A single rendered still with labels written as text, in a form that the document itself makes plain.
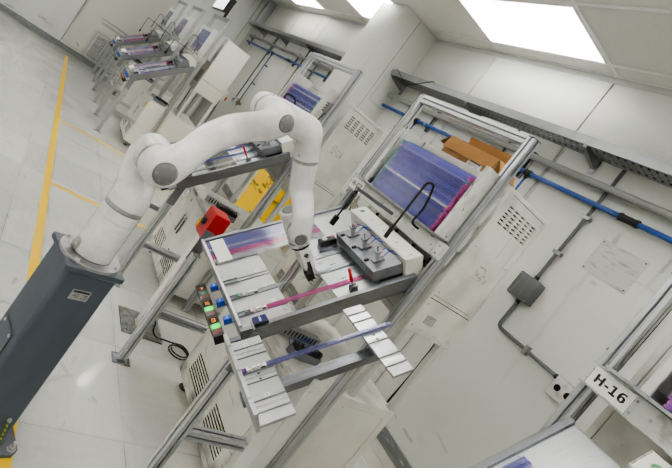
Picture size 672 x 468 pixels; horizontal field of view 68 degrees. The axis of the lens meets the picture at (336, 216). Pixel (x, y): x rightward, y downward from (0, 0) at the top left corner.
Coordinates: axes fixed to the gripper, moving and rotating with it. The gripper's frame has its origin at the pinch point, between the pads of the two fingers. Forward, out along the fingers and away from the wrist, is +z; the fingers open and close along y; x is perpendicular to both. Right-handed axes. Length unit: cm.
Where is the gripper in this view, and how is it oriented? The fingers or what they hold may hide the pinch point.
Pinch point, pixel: (309, 274)
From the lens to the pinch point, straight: 200.2
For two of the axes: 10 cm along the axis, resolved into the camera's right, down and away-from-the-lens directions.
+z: 2.0, 8.3, 5.3
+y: -4.2, -4.2, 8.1
